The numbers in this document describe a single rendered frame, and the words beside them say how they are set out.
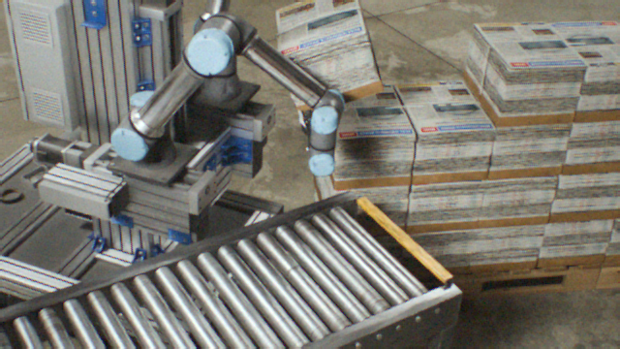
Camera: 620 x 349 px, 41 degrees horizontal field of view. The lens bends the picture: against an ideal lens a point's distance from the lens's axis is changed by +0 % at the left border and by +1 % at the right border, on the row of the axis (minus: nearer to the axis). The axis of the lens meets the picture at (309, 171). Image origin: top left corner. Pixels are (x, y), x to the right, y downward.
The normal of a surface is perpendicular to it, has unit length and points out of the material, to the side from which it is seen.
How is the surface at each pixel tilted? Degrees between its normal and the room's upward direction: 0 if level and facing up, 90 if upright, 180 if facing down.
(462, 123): 0
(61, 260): 0
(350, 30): 19
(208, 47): 84
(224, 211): 0
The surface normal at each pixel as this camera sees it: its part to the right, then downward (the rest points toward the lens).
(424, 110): 0.04, -0.83
